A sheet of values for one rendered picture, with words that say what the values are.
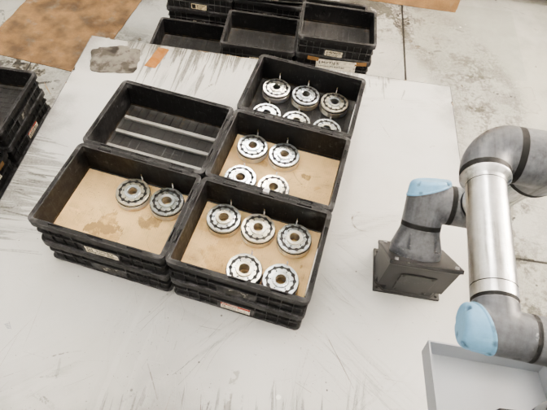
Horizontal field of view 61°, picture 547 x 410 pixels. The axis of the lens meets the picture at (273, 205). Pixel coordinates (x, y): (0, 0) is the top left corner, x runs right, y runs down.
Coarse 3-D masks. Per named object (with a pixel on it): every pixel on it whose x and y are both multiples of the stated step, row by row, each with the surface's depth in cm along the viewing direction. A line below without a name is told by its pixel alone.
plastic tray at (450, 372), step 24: (432, 360) 101; (456, 360) 107; (480, 360) 107; (504, 360) 105; (432, 384) 97; (456, 384) 102; (480, 384) 103; (504, 384) 103; (528, 384) 104; (432, 408) 95; (456, 408) 98; (480, 408) 99; (528, 408) 100
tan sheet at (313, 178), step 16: (272, 144) 161; (240, 160) 156; (304, 160) 158; (320, 160) 158; (336, 160) 159; (224, 176) 152; (256, 176) 153; (288, 176) 154; (304, 176) 154; (320, 176) 154; (304, 192) 150; (320, 192) 151
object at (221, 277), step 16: (256, 192) 137; (192, 208) 132; (304, 208) 135; (320, 208) 135; (176, 240) 127; (320, 256) 126; (192, 272) 123; (208, 272) 121; (256, 288) 120; (272, 288) 120; (304, 304) 120
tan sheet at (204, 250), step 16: (208, 208) 144; (192, 240) 138; (208, 240) 138; (224, 240) 138; (240, 240) 139; (192, 256) 135; (208, 256) 135; (224, 256) 135; (256, 256) 136; (272, 256) 137; (304, 256) 137; (224, 272) 133; (304, 272) 134; (304, 288) 132
